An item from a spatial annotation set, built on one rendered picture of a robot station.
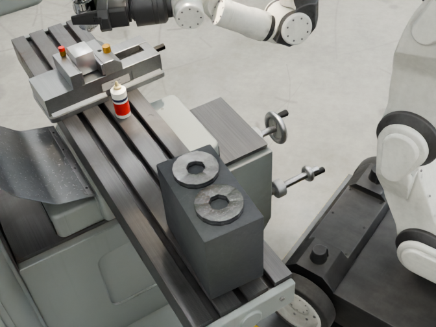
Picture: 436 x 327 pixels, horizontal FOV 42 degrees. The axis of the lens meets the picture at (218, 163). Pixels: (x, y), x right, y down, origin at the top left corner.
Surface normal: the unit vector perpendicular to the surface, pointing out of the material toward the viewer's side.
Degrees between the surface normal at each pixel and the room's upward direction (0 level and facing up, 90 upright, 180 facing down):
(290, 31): 78
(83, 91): 90
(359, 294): 0
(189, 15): 98
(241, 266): 90
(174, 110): 0
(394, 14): 0
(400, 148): 90
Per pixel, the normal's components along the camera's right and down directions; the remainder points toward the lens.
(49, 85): -0.05, -0.70
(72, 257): 0.51, 0.59
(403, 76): -0.59, 0.59
